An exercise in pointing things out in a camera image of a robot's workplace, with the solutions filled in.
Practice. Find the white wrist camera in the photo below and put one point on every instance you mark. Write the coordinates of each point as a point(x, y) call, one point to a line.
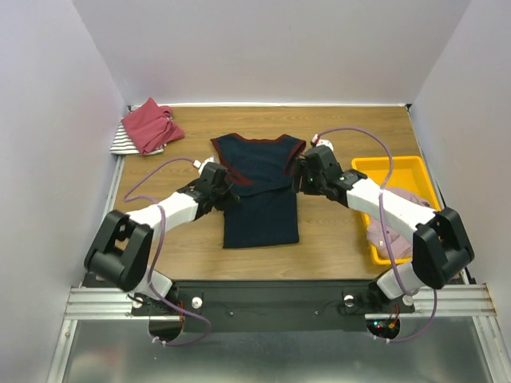
point(317, 140)
point(200, 165)

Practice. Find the mauve tank top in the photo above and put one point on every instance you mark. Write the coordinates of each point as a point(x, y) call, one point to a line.
point(400, 247)

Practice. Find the striped folded tank top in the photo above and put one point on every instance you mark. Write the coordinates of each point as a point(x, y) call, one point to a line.
point(122, 144)

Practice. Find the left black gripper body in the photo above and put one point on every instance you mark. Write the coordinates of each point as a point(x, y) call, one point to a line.
point(224, 197)

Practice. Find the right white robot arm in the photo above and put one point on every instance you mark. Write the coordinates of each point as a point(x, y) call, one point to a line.
point(440, 244)

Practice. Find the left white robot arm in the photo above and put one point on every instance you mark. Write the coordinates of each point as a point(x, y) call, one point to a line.
point(120, 250)

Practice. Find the yellow plastic bin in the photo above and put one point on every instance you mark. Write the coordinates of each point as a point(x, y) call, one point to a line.
point(409, 173)

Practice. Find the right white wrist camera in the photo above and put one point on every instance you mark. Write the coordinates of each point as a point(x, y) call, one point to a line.
point(317, 140)

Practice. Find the navy tank top maroon trim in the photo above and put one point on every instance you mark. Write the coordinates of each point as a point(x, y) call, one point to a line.
point(261, 172)

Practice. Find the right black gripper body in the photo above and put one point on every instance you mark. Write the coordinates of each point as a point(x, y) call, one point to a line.
point(302, 180)

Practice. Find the red folded tank top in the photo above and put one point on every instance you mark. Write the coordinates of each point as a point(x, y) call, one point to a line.
point(151, 127)

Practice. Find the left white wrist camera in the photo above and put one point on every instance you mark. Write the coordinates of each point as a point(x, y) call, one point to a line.
point(200, 165)

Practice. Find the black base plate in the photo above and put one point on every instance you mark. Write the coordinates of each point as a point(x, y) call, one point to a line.
point(229, 306)

